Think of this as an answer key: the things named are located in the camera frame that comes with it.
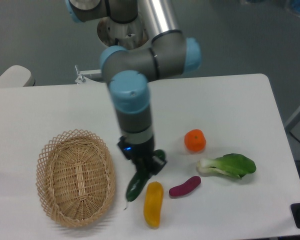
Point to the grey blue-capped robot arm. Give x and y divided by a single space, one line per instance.
128 72

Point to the orange tangerine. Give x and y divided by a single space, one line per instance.
195 140

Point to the green bok choy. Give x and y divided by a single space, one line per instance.
233 165

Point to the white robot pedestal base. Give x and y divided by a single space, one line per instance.
132 36

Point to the woven wicker basket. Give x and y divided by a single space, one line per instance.
75 178

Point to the purple sweet potato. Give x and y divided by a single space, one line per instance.
185 188

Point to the white chair armrest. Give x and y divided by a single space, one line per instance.
17 76

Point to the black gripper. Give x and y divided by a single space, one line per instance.
139 151

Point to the dark green cucumber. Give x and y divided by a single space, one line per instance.
136 184

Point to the yellow squash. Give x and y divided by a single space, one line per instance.
153 204

